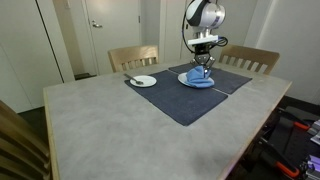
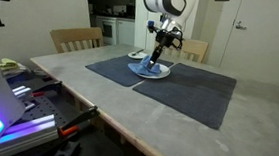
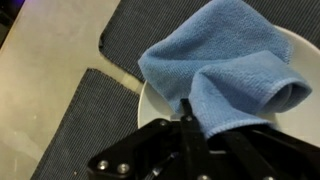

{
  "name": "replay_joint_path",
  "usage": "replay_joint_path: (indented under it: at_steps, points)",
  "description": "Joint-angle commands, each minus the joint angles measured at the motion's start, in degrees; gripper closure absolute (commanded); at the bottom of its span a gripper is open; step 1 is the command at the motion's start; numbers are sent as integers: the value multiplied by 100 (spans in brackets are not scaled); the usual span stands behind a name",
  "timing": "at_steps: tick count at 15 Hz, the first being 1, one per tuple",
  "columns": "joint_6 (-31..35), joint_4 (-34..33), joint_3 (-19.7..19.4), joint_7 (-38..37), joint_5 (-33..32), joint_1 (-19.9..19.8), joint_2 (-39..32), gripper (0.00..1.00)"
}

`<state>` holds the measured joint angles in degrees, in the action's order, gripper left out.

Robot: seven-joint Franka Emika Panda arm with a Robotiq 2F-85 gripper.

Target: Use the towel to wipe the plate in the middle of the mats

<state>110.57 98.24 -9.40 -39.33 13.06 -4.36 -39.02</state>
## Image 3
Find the large white round plate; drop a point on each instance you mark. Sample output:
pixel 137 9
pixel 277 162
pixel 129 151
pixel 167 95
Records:
pixel 300 123

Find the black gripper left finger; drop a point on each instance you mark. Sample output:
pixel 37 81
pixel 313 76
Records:
pixel 150 150

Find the dark blue woven placemat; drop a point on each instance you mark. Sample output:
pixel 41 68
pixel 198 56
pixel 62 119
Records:
pixel 90 126
pixel 140 26

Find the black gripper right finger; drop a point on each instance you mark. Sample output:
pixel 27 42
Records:
pixel 266 156

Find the blue microfibre towel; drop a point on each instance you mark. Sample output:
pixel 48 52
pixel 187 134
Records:
pixel 216 60

